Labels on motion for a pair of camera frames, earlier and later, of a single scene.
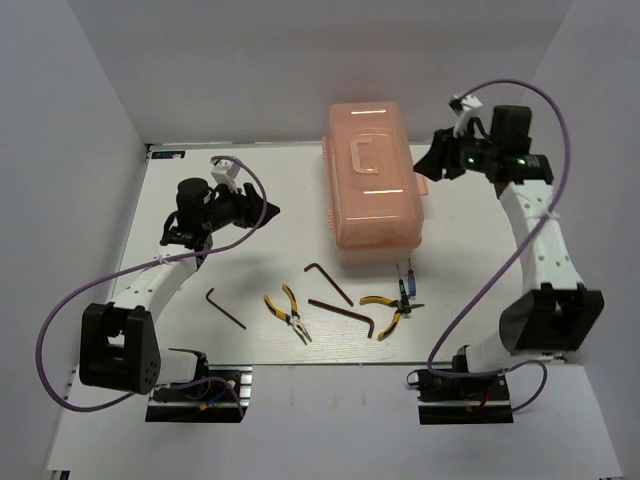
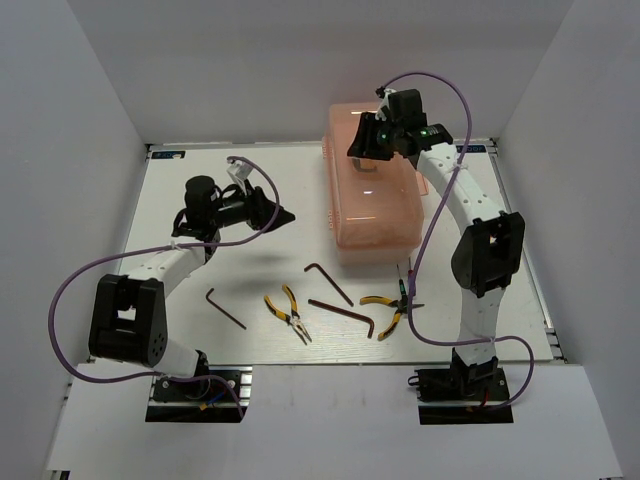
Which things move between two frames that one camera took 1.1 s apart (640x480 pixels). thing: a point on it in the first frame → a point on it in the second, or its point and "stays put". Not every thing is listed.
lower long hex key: [347, 312] stays put
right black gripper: [448, 143] → [363, 145]
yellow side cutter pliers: [393, 303] stays put
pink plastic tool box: [374, 187] stays put
